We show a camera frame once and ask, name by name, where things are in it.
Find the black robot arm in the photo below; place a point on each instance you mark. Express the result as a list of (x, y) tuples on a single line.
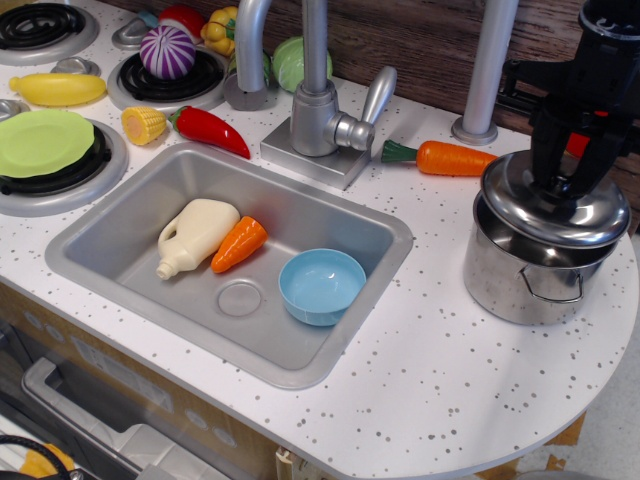
[(609, 45)]

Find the front left stove burner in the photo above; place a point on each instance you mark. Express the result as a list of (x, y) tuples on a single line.
[(100, 183)]

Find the grey right support pole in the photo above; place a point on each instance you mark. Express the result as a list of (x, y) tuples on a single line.
[(476, 126)]

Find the red toy chili pepper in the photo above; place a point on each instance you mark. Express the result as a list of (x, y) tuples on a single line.
[(202, 126)]

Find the stove burner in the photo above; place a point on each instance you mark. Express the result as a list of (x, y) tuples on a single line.
[(100, 183), (41, 33), (130, 84)]

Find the green toy cabbage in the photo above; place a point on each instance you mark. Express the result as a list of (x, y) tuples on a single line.
[(288, 63)]

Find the cream toy milk jug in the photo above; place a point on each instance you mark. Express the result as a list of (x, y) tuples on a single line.
[(194, 235)]

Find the red yellow toy bottle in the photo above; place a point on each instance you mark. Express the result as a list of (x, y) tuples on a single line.
[(576, 145)]

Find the red toy radish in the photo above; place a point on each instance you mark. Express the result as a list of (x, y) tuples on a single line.
[(184, 18)]

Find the silver toy faucet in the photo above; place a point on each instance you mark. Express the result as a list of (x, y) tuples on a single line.
[(319, 140)]

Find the stainless steel pot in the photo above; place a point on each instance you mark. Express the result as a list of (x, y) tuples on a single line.
[(522, 280)]

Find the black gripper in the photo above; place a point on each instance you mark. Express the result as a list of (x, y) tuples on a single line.
[(600, 106)]

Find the back left stove burner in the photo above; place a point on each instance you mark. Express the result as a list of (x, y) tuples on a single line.
[(41, 33)]

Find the orange toy carrot green top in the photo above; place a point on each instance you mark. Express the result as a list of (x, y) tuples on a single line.
[(439, 158)]

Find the grey oven door handle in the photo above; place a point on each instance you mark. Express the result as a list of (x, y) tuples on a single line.
[(133, 448)]

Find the steel pot lid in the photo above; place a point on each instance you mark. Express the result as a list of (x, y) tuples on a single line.
[(547, 215)]

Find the yellow toy banana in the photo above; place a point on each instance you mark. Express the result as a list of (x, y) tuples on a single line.
[(58, 89)]

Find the grey sink basin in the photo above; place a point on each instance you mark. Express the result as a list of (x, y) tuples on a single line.
[(267, 273)]

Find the grey stove knob left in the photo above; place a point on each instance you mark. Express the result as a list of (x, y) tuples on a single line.
[(10, 108)]

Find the blue plastic bowl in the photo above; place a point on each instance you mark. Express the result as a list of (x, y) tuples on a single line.
[(319, 285)]

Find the yellow toy bell pepper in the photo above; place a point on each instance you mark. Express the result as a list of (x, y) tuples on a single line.
[(218, 33)]

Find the grey stove knob middle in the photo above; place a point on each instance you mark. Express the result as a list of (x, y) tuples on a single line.
[(77, 65)]

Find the yellow object bottom left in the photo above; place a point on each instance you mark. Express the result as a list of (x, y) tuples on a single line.
[(36, 465)]

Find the purple striped toy onion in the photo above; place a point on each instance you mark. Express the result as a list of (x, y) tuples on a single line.
[(167, 53)]

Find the light green plastic plate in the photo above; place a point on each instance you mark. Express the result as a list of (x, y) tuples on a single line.
[(43, 142)]

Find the yellow toy corn cob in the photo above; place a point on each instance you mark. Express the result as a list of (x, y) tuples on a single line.
[(143, 124)]

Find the grey left curved pole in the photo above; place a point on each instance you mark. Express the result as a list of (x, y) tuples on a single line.
[(246, 87)]

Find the back right stove burner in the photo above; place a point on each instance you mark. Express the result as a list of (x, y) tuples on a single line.
[(130, 84)]

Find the orange toy carrot piece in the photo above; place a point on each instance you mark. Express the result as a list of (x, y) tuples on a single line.
[(245, 238)]

